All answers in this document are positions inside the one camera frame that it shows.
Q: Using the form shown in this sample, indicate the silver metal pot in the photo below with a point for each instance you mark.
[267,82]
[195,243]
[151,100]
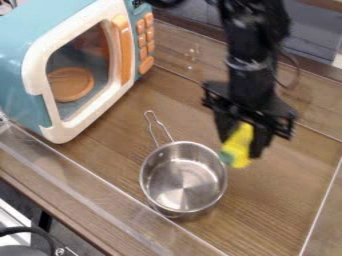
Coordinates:
[183,177]

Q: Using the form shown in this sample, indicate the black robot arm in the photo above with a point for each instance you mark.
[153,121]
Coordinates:
[255,24]

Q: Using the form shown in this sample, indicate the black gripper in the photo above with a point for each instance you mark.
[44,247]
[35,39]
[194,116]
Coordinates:
[247,99]

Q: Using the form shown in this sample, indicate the blue toy microwave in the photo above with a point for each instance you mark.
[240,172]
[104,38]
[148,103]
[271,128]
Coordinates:
[72,55]

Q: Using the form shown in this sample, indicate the clear acrylic barrier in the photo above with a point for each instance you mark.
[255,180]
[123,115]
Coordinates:
[109,219]

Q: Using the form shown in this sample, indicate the yellow toy banana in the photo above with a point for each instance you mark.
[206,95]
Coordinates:
[235,148]

